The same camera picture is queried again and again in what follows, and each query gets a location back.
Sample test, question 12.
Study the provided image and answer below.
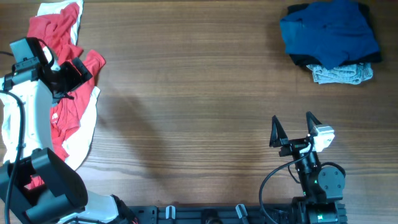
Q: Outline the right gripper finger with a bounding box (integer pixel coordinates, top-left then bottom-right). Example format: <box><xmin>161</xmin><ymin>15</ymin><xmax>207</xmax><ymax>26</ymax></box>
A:
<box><xmin>306</xmin><ymin>111</ymin><xmax>322</xmax><ymax>136</ymax></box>
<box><xmin>269</xmin><ymin>115</ymin><xmax>288</xmax><ymax>147</ymax></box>

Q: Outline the blue t-shirt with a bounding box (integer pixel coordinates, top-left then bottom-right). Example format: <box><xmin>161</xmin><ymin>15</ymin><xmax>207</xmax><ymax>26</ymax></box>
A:
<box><xmin>280</xmin><ymin>1</ymin><xmax>381</xmax><ymax>69</ymax></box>

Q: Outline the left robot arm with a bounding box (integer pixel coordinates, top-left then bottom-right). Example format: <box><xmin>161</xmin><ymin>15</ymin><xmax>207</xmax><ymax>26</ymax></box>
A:
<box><xmin>1</xmin><ymin>37</ymin><xmax>139</xmax><ymax>224</ymax></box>

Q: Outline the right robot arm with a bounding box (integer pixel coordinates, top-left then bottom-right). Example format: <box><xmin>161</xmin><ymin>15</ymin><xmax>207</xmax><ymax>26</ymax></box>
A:
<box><xmin>269</xmin><ymin>112</ymin><xmax>346</xmax><ymax>223</ymax></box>

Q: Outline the red t-shirt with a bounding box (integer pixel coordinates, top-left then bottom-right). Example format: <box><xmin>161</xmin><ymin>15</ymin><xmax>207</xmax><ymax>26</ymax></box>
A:
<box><xmin>24</xmin><ymin>2</ymin><xmax>106</xmax><ymax>190</ymax></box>

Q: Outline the white t-shirt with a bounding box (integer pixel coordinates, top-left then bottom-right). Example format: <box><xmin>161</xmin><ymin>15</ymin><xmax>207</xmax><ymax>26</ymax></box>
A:
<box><xmin>1</xmin><ymin>1</ymin><xmax>100</xmax><ymax>170</ymax></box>

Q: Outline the folded grey garment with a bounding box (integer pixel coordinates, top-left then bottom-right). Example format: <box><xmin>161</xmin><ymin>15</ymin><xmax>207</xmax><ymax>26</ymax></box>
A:
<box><xmin>307</xmin><ymin>63</ymin><xmax>374</xmax><ymax>85</ymax></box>

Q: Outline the folded black garment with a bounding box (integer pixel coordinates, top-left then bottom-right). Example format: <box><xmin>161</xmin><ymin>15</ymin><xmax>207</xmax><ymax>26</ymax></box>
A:
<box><xmin>287</xmin><ymin>3</ymin><xmax>382</xmax><ymax>67</ymax></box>

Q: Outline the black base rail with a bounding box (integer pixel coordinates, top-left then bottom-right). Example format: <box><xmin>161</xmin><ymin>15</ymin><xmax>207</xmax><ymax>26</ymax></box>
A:
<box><xmin>131</xmin><ymin>198</ymin><xmax>348</xmax><ymax>224</ymax></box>

